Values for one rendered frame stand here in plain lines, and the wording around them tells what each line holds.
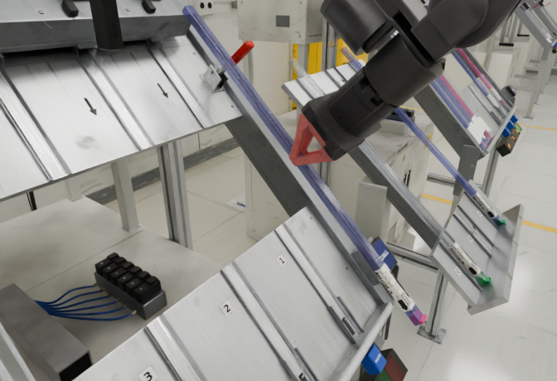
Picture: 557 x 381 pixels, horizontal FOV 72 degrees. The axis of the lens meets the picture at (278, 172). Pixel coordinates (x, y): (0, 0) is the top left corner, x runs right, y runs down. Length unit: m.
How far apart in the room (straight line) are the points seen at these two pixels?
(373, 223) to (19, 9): 0.69
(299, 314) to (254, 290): 0.07
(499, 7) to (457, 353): 1.41
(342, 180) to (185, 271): 0.82
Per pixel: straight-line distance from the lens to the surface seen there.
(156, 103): 0.57
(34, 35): 0.54
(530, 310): 1.95
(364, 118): 0.41
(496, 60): 4.86
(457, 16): 0.35
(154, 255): 0.94
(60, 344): 0.74
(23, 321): 0.81
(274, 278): 0.53
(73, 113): 0.52
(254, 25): 1.60
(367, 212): 0.84
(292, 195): 0.63
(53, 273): 0.98
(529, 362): 1.73
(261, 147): 0.64
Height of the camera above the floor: 1.16
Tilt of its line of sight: 24 degrees down
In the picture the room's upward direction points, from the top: straight up
